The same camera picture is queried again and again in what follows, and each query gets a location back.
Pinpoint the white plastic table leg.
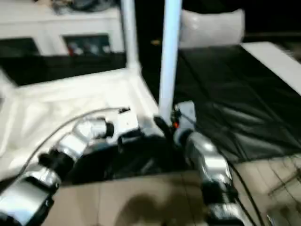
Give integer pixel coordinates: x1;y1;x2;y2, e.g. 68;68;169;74
158;0;183;123
119;0;142;72
0;67;17;95

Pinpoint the white plastic table top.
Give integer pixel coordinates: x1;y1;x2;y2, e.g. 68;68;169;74
0;66;166;168

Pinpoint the black work mat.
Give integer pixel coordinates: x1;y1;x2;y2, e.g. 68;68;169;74
0;44;301;185

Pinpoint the grey cushion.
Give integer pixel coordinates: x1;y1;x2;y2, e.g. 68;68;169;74
179;8;246;48

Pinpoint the black furniture with gold label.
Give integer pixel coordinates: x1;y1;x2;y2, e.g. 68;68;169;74
122;0;301;51

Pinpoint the white flat board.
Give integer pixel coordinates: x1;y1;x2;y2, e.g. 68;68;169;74
241;41;301;100

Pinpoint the white sideboard with glass doors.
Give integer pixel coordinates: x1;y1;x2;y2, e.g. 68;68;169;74
0;6;126;57

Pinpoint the grey rounded bag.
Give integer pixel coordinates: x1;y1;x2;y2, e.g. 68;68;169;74
70;0;116;12

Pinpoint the dark clutter pile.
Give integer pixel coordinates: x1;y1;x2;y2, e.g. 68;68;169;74
50;3;71;16

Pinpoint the black left wrist camera cable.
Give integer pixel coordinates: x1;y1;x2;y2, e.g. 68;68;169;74
20;107;131;175

